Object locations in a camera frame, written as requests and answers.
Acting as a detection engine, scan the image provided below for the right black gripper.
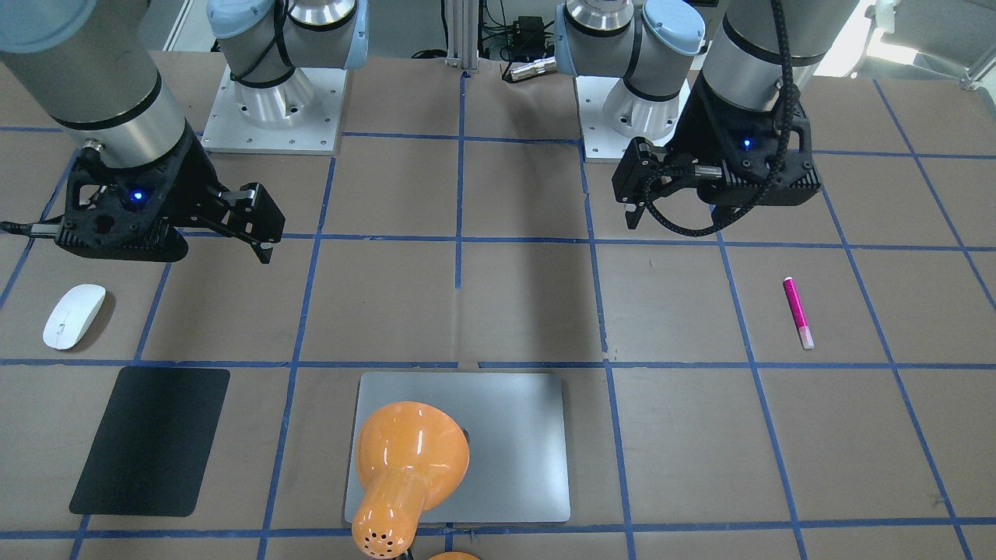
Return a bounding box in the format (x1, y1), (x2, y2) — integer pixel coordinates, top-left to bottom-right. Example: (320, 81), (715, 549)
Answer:
(54, 126), (286, 264)

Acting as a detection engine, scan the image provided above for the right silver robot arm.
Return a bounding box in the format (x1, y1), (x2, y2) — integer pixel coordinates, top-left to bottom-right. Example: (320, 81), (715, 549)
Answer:
(2, 1), (370, 264)

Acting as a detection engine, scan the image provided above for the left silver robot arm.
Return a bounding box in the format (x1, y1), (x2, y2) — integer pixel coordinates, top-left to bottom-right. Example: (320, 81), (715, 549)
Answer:
(555, 1), (857, 238)

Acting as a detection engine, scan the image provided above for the black braided cable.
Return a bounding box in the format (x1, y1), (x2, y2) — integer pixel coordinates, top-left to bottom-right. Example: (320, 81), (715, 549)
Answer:
(643, 0), (802, 237)

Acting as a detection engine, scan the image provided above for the white computer mouse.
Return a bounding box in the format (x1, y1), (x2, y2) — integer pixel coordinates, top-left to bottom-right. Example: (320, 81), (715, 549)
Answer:
(42, 284), (107, 351)

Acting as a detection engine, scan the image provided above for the silver closed notebook laptop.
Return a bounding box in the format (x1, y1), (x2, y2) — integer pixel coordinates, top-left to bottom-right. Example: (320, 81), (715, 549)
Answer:
(353, 371), (570, 525)

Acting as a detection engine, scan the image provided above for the orange desk lamp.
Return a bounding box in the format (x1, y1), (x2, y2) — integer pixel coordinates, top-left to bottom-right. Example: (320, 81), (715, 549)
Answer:
(351, 401), (471, 559)

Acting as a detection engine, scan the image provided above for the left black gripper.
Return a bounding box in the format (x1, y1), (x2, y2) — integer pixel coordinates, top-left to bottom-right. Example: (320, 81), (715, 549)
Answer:
(612, 75), (822, 230)

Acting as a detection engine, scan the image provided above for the pink pen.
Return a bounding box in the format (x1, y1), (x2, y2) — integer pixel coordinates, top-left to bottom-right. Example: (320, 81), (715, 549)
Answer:
(782, 277), (815, 350)

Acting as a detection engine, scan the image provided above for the black mousepad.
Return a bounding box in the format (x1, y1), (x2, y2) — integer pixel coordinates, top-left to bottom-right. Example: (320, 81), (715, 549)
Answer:
(68, 366), (230, 517)

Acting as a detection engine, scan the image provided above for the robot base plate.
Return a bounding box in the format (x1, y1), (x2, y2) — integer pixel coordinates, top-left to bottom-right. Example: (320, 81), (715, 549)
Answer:
(575, 75), (690, 163)
(202, 68), (349, 156)

